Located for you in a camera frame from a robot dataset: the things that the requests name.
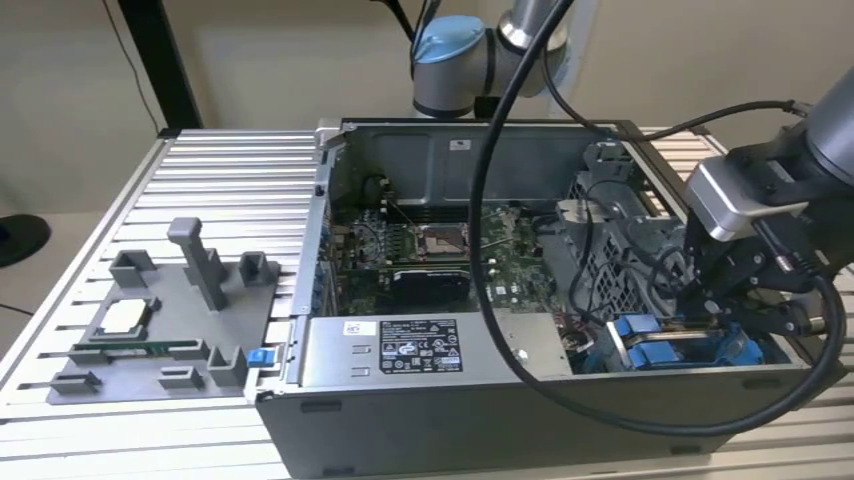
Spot black disk wire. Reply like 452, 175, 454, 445
636, 239, 721, 332

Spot grey metal disk bay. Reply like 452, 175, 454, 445
537, 172, 688, 324

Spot green motherboard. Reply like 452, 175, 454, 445
329, 199, 561, 317

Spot CPU socket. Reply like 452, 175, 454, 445
412, 222, 482, 260

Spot black graphics card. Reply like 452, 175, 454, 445
378, 267, 472, 305

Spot dark grey PC case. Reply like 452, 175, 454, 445
256, 117, 848, 479

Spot silver power supply unit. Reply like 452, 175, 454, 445
296, 313, 574, 390

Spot grey parts rack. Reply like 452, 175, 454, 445
43, 217, 285, 406

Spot green RAM stick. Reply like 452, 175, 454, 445
71, 339, 205, 352

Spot silver CPU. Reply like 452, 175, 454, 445
94, 301, 150, 336

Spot black round stand foot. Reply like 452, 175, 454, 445
0, 213, 51, 269

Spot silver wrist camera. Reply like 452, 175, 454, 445
681, 158, 812, 243

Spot black case wire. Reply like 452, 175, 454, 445
569, 179, 645, 326

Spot red yellow power wires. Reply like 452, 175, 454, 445
556, 312, 602, 355

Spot grey plastic drive bracket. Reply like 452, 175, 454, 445
581, 141, 633, 182

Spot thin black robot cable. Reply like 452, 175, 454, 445
540, 42, 813, 144

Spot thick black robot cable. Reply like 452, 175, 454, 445
469, 0, 843, 435

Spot black upright post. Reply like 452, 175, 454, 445
115, 0, 205, 132

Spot thin black wall cable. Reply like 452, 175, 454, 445
105, 0, 162, 132

